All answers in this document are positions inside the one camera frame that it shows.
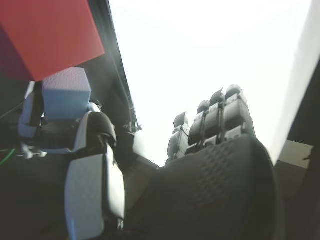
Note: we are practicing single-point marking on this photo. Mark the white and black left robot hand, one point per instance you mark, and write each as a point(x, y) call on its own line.
point(212, 190)

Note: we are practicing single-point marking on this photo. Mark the blue foam block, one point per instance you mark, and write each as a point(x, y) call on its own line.
point(66, 100)

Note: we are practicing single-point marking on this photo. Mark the red box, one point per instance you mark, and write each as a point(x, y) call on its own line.
point(50, 35)

